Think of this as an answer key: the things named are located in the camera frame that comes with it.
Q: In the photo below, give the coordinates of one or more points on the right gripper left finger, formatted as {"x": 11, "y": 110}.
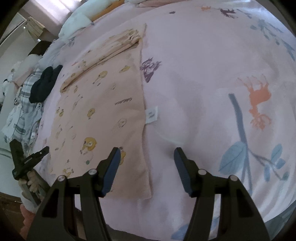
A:
{"x": 55, "y": 219}

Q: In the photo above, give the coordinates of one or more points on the peach bear print garment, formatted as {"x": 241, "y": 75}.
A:
{"x": 102, "y": 107}

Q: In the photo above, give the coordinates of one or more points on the black clothing bundle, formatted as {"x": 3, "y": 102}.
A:
{"x": 43, "y": 86}

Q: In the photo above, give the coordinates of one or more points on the white gloved left hand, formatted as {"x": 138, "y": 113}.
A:
{"x": 34, "y": 189}

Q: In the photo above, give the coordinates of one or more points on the grey plaid bedding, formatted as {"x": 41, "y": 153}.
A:
{"x": 23, "y": 120}

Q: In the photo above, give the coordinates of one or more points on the pink plush pillow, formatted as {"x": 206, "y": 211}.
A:
{"x": 25, "y": 69}

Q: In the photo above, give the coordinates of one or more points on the light grey pillow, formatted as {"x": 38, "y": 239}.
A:
{"x": 53, "y": 55}

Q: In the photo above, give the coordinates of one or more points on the dark headboard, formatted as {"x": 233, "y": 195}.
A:
{"x": 40, "y": 48}

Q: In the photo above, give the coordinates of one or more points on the fringed lampshade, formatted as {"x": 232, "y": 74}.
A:
{"x": 34, "y": 27}

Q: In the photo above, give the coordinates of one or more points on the pink printed duvet cover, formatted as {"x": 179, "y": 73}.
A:
{"x": 219, "y": 82}

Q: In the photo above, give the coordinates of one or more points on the pink window curtain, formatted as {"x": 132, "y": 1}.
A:
{"x": 57, "y": 11}

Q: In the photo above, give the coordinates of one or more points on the white fluffy blanket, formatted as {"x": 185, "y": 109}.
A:
{"x": 82, "y": 17}

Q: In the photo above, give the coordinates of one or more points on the orange folded cloth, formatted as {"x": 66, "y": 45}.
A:
{"x": 107, "y": 10}

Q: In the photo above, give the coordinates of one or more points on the pink folded garment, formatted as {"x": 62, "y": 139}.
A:
{"x": 156, "y": 3}

